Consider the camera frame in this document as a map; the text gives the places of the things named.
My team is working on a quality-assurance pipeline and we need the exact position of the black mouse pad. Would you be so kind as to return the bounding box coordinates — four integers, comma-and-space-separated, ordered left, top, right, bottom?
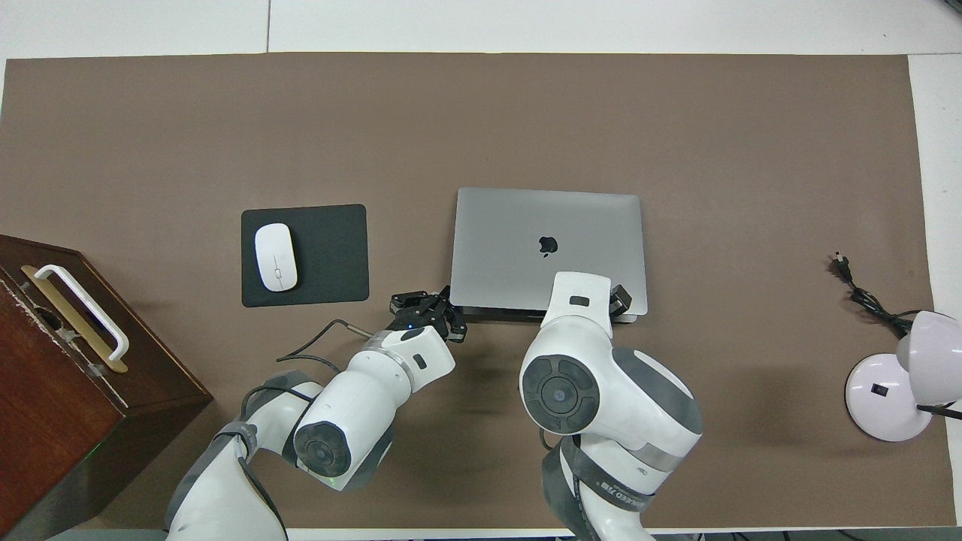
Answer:
240, 204, 370, 308

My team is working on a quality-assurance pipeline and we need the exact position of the white desk lamp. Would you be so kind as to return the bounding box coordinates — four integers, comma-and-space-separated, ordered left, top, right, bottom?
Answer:
845, 310, 962, 443

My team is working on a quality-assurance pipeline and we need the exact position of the dark brown wooden box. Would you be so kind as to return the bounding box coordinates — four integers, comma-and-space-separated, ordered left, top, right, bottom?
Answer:
0, 234, 213, 541

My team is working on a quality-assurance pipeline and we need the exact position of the white computer mouse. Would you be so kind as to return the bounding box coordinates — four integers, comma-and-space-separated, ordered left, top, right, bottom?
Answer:
254, 223, 298, 293

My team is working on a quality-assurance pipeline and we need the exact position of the gold metal handle plate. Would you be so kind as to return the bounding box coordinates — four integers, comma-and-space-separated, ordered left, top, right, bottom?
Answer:
20, 264, 129, 374

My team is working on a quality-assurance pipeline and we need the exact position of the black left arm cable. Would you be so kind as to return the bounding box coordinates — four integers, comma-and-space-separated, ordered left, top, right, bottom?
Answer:
277, 319, 377, 370

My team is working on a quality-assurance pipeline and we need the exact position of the silver grey laptop computer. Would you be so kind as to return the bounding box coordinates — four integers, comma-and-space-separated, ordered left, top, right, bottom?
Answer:
449, 187, 649, 324

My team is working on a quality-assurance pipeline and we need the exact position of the black lamp power cable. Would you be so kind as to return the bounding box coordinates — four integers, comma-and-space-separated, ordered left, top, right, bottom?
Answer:
830, 254, 914, 336

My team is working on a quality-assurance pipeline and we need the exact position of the brown table mat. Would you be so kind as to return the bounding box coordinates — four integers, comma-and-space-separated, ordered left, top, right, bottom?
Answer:
0, 51, 957, 530

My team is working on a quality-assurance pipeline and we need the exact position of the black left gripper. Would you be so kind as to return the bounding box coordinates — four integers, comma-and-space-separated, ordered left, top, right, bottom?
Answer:
387, 286, 468, 344

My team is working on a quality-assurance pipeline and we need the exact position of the white box handle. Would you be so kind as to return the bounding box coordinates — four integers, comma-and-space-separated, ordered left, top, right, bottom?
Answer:
34, 264, 130, 362

